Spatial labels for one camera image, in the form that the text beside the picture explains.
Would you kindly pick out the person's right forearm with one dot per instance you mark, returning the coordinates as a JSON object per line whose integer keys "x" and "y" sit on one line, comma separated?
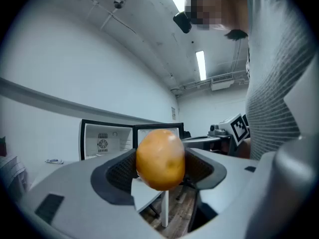
{"x": 244, "y": 149}

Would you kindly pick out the person's head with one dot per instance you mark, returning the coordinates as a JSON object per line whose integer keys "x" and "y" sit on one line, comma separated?
{"x": 231, "y": 11}

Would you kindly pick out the white table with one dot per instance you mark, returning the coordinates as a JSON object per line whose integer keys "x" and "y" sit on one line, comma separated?
{"x": 147, "y": 193}

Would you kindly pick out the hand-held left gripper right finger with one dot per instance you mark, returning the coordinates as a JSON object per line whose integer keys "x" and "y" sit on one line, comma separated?
{"x": 229, "y": 175}

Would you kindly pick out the white ceiling air conditioner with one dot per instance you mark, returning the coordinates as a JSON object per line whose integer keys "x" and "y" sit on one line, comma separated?
{"x": 222, "y": 82}

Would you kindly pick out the white striped cloth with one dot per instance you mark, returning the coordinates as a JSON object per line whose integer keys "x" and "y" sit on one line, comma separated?
{"x": 11, "y": 173}

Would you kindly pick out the paper sheet on wall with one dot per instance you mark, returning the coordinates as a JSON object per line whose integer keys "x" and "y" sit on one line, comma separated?
{"x": 173, "y": 113}

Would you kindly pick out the white remote control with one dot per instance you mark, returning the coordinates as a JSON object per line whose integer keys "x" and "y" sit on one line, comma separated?
{"x": 54, "y": 161}

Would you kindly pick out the round ceiling smoke detector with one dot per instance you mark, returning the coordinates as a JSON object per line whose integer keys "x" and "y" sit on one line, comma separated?
{"x": 118, "y": 3}

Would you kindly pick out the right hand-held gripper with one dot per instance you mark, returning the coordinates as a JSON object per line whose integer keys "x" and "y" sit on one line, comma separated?
{"x": 240, "y": 129}

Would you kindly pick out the black head-worn camera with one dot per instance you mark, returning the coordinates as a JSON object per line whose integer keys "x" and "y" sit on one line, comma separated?
{"x": 182, "y": 22}

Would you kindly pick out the orange fruit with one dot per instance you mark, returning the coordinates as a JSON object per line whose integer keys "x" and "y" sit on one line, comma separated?
{"x": 159, "y": 158}

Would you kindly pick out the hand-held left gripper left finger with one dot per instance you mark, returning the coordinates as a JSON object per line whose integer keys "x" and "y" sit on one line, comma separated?
{"x": 74, "y": 183}

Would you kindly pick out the white mini fridge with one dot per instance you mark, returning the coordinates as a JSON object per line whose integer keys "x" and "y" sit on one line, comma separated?
{"x": 109, "y": 133}

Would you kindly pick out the person's grey striped shirt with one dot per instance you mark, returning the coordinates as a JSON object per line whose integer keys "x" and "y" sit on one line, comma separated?
{"x": 274, "y": 83}

